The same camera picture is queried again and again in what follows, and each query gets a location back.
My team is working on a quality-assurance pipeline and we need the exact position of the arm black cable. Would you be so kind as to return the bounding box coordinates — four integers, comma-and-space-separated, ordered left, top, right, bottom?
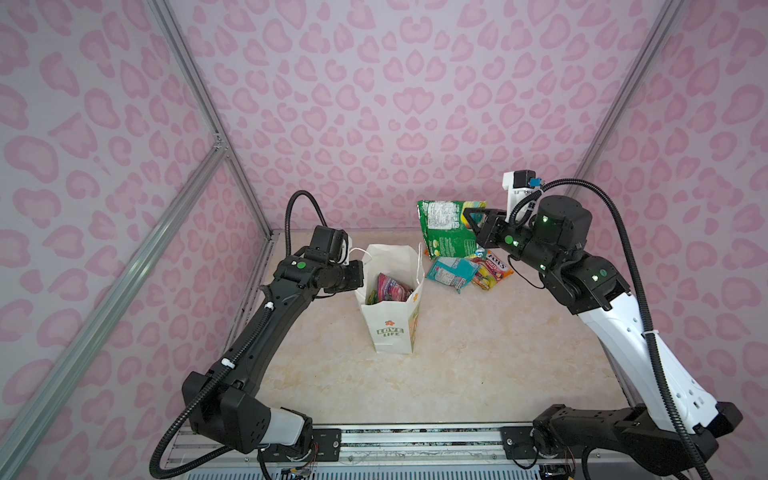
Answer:
148, 190, 328, 479
509, 178, 715, 480

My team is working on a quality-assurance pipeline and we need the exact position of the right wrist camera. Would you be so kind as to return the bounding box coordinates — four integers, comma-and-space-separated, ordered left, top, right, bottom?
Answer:
502, 170, 541, 223

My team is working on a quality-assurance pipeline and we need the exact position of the white paper bag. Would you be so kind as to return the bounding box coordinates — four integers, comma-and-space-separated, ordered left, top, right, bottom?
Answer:
355, 243, 425, 354

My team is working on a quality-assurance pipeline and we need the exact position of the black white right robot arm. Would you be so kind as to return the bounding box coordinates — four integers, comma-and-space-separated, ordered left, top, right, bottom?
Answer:
463, 195, 743, 476

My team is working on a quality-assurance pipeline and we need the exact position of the aluminium frame post right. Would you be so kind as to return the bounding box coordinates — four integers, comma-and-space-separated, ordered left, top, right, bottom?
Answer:
574, 0, 689, 180

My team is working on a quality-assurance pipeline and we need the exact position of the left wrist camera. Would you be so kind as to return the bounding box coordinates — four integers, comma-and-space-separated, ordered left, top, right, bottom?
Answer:
304, 225, 350, 264

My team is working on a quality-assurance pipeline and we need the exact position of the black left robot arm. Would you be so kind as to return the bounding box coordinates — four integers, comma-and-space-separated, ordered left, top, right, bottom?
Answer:
182, 256, 364, 458

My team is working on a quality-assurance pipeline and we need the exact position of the aluminium diagonal frame bar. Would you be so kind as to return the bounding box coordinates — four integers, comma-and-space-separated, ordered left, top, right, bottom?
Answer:
1, 145, 229, 479

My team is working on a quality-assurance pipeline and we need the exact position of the aluminium frame post left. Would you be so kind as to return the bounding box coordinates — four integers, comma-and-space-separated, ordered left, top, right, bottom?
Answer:
145, 0, 273, 239

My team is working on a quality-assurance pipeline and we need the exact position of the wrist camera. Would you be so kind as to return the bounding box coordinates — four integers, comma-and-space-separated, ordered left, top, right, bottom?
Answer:
502, 170, 541, 223
304, 225, 350, 264

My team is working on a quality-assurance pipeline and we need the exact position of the purple candy packet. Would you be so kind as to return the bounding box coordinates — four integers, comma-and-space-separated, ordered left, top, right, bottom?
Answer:
376, 273, 413, 302

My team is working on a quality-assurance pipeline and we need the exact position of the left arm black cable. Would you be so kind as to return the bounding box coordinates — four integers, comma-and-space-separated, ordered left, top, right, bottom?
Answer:
148, 190, 328, 479

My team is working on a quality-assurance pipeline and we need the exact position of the green candy packet bottom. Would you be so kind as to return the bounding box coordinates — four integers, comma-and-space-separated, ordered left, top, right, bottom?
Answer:
417, 200, 487, 259

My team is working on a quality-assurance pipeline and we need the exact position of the teal snack packet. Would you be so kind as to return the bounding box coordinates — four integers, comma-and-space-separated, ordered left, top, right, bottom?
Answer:
426, 257, 479, 293

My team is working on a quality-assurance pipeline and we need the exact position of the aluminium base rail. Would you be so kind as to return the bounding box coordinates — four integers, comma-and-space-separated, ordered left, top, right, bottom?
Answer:
183, 422, 653, 479

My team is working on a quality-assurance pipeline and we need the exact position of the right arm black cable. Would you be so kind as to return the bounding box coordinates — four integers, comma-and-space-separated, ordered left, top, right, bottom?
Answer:
509, 178, 715, 480

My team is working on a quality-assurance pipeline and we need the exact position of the aluminium frame post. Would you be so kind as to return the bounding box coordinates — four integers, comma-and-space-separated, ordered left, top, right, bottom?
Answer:
145, 0, 273, 239
574, 0, 689, 180

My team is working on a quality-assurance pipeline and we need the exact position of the red yellow candy packet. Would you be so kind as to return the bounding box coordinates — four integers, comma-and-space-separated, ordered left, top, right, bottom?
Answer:
471, 252, 513, 291

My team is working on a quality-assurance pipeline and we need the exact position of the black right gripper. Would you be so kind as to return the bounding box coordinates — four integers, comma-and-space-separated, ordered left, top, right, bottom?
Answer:
462, 206, 560, 276

